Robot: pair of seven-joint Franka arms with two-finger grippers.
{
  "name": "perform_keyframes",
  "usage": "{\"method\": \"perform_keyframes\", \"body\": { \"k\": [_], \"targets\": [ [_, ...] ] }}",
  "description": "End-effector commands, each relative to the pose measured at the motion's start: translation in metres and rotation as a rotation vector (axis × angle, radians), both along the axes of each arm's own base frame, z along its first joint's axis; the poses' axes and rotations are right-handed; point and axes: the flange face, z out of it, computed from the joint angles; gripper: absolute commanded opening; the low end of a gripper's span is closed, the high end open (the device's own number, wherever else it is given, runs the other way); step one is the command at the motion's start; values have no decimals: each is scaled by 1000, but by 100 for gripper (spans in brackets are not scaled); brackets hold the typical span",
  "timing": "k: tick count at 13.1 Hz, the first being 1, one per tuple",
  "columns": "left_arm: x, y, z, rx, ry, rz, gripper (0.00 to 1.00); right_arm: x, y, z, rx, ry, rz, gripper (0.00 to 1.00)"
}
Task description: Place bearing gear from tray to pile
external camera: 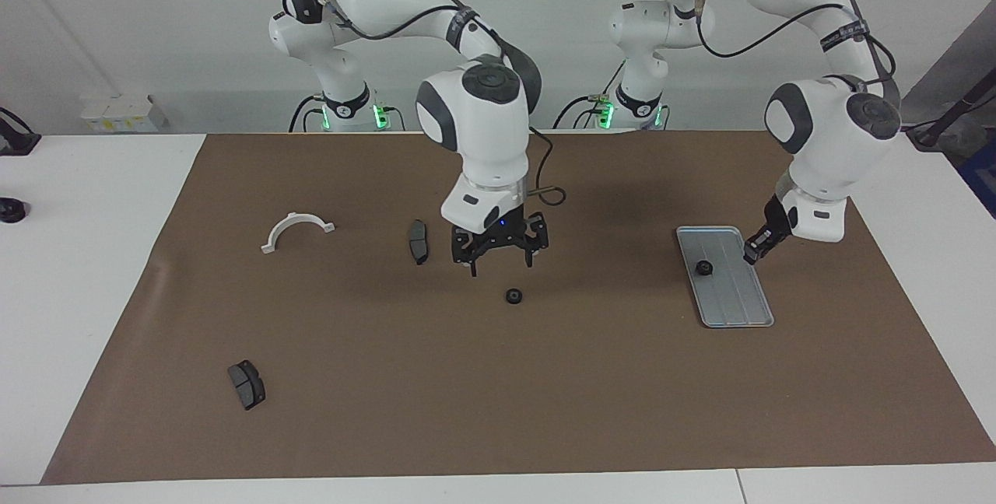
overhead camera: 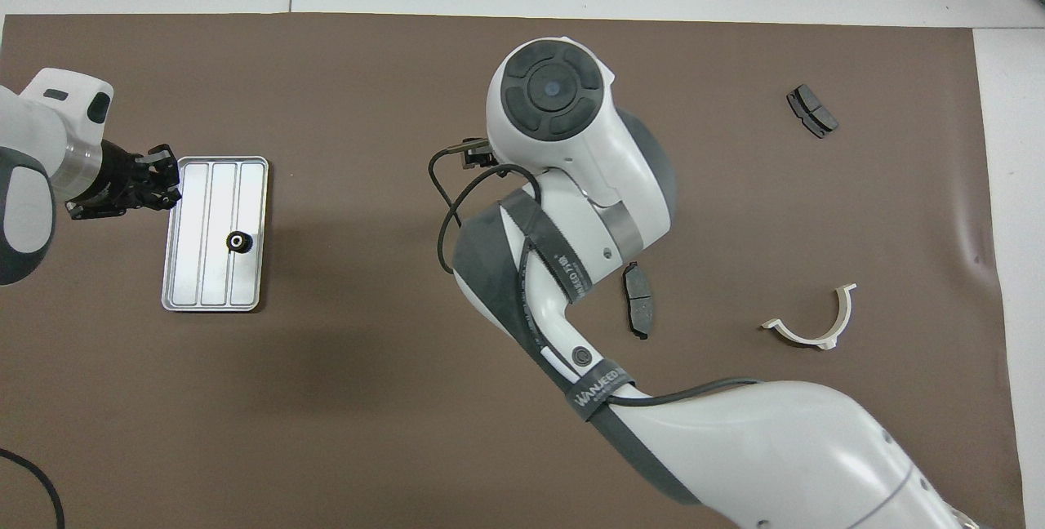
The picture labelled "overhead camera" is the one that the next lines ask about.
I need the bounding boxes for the brown paper table mat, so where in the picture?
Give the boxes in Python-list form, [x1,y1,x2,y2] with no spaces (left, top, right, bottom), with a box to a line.
[0,13,1028,529]

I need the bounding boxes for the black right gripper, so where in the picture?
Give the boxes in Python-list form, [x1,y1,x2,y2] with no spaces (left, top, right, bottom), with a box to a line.
[462,139,500,172]

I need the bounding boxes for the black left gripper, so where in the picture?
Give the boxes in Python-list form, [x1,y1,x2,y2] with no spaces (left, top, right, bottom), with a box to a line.
[67,141,183,221]

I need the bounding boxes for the dark grey single brake pad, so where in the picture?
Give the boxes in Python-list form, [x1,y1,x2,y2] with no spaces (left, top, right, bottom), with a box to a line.
[622,262,656,340]

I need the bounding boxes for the dark grey split brake pad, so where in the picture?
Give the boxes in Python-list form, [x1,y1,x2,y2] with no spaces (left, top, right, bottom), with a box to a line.
[786,84,840,140]

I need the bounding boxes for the silver metal tray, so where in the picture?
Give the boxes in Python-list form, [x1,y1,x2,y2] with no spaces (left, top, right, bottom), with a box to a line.
[161,155,270,313]

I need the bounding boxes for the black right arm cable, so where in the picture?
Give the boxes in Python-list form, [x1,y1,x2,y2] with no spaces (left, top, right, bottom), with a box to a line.
[429,145,764,411]

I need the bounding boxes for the white half ring clamp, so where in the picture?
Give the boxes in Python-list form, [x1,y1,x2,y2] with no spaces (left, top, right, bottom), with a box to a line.
[761,283,858,350]

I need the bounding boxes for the black cable loop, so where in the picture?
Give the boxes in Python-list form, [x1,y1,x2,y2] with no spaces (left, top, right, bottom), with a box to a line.
[0,447,66,529]

